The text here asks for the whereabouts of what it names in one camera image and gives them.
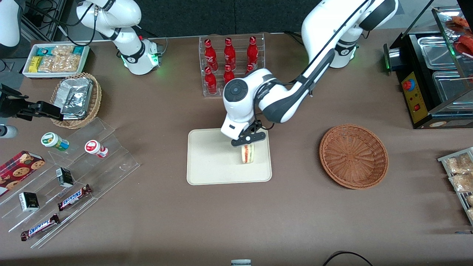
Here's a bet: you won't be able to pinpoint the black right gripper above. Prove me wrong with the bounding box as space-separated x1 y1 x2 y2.
0 84 64 121

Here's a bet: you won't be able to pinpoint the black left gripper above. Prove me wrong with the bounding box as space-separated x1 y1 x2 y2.
231 120 267 148

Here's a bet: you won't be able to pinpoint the triangular sandwich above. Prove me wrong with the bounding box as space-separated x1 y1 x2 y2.
241 143 256 164

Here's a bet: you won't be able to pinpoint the beige plastic tray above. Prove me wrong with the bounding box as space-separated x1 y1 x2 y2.
187 127 273 185

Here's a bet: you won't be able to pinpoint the tan wicker basket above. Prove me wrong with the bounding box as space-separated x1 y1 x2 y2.
50 72 103 129

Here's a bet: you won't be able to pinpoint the round brown wicker basket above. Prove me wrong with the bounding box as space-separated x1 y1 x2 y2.
319 124 389 190

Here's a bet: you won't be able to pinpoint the tray of packaged snacks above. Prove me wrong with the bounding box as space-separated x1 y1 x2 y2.
438 147 473 226

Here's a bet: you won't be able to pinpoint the silver foil packs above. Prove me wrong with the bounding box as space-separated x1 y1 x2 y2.
59 77 93 120

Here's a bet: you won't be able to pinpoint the green lid yogurt cup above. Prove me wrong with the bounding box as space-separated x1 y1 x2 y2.
41 132 70 152

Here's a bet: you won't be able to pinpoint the white rectangular snack bin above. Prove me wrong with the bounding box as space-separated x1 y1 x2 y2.
22 43 91 79

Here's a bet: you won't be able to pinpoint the clear bag of nuts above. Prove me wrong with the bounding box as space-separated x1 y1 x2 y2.
38 55 54 72
52 55 81 73
52 45 75 57

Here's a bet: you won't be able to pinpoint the red lid yogurt cup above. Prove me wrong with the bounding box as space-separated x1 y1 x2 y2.
85 140 109 159

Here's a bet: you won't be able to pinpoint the clear acrylic bottle rack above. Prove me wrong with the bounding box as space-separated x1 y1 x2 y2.
199 33 266 97

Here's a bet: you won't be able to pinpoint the red plaid cookie box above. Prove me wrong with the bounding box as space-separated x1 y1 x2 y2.
0 150 46 197

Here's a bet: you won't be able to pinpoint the small black drink carton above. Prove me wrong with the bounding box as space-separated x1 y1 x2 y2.
18 191 40 212
55 167 75 188

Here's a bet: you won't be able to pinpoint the clear acrylic stepped display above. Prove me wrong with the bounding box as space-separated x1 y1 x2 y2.
0 117 141 249

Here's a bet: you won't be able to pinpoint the snickers chocolate bar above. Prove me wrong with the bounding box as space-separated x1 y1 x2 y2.
57 184 93 212
20 214 61 242

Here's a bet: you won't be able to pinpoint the black food warmer cabinet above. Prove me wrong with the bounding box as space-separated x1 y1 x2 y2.
383 0 473 130

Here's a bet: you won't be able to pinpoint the steel warmer pan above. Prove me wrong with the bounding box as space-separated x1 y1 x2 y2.
432 70 473 105
417 35 458 70

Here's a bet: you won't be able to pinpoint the orange fried food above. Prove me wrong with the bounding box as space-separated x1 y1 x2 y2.
446 16 473 57

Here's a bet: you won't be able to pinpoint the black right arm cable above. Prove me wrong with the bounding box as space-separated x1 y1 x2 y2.
22 0 98 47

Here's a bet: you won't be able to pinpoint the black looped cable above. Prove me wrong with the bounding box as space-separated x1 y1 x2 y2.
322 251 374 266

